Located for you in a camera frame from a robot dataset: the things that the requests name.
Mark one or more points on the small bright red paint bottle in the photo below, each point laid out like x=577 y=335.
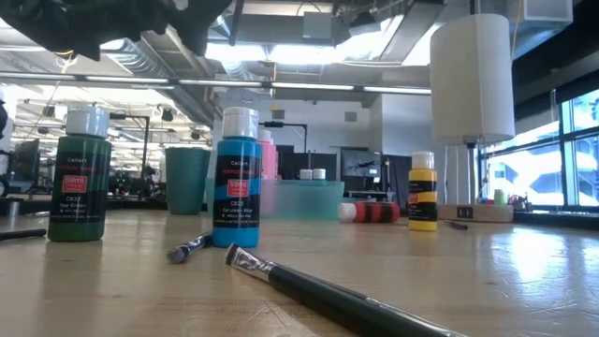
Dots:
x=374 y=212

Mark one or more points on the silver ventilation duct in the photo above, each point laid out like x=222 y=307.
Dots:
x=154 y=61

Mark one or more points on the small yellow paint bottle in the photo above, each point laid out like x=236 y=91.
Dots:
x=422 y=175

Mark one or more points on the short black paintbrush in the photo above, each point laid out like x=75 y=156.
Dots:
x=456 y=225
x=236 y=23

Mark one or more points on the wide flat black paintbrush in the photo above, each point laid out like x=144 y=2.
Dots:
x=327 y=299

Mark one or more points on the small cerulean blue paint bottle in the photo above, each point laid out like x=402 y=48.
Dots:
x=236 y=236

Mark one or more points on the black office partition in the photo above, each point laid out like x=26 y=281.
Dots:
x=309 y=161

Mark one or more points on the dark teal plastic cup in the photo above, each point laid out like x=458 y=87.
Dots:
x=187 y=182

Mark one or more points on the large pink paint bottle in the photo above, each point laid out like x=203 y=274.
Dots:
x=270 y=159

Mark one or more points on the small dark green paint bottle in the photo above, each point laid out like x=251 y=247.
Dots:
x=77 y=227

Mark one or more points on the long ceiling light strip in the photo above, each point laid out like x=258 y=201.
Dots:
x=234 y=83

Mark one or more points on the small light green cup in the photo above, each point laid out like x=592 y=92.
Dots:
x=500 y=197

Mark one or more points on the teal translucent plastic bin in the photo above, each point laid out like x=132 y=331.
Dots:
x=304 y=201

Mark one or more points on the dark computer monitor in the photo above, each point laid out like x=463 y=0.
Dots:
x=25 y=161
x=360 y=164

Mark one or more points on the black paintbrush grey-blue bristles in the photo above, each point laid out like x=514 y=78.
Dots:
x=182 y=253

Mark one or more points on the white shade wooden base lamp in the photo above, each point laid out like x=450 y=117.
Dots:
x=470 y=79

